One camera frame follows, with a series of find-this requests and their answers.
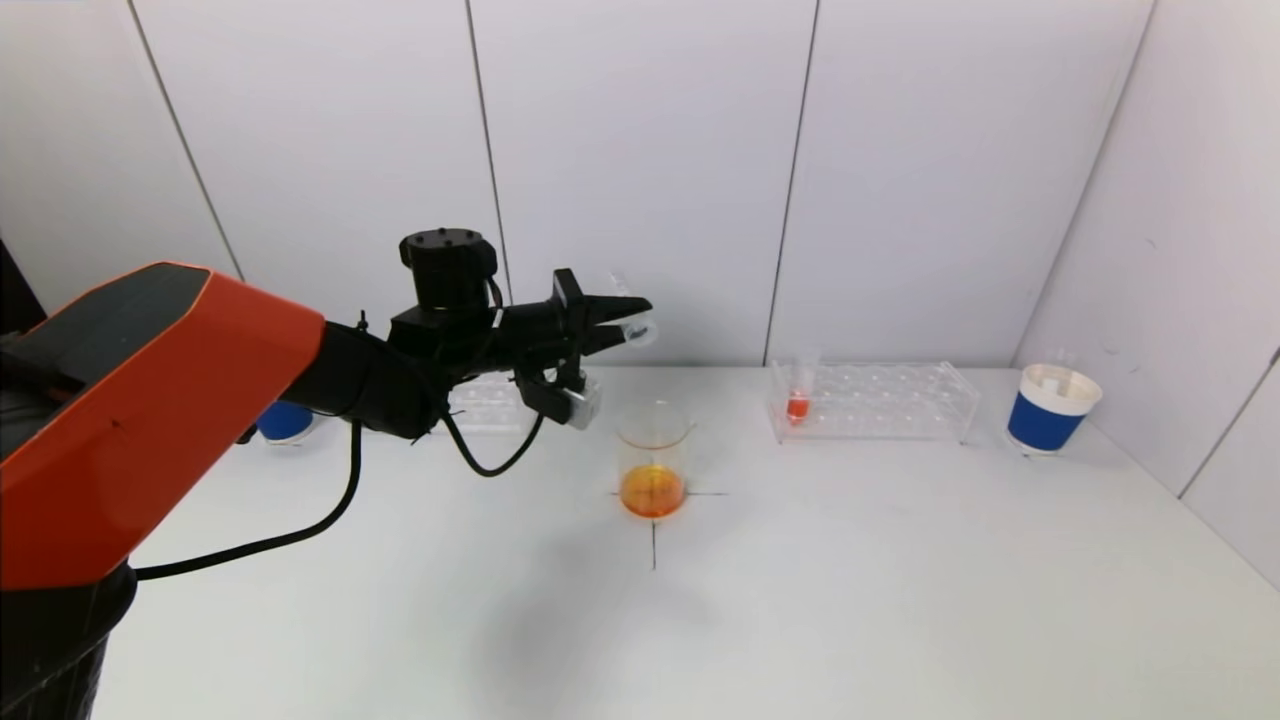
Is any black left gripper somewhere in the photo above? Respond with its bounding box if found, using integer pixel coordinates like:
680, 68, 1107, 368
501, 268, 653, 379

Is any test tube with red pigment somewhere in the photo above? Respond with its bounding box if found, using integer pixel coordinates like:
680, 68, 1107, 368
608, 270, 662, 350
785, 347, 823, 425

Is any clear acrylic test tube rack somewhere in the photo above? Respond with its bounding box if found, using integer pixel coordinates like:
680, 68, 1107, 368
766, 360, 981, 444
448, 374, 528, 434

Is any clear glass beaker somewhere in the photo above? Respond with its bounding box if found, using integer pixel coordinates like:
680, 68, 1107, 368
614, 401, 698, 521

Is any blue and white paper cup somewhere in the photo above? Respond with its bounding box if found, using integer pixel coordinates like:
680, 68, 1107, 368
256, 400, 317, 445
1005, 363, 1104, 458

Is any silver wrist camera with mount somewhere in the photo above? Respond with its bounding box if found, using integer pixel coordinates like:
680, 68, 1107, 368
514, 368, 605, 432

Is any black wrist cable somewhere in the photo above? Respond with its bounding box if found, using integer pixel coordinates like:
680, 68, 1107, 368
438, 408, 547, 479

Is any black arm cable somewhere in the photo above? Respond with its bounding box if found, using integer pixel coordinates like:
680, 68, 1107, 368
133, 420, 364, 583

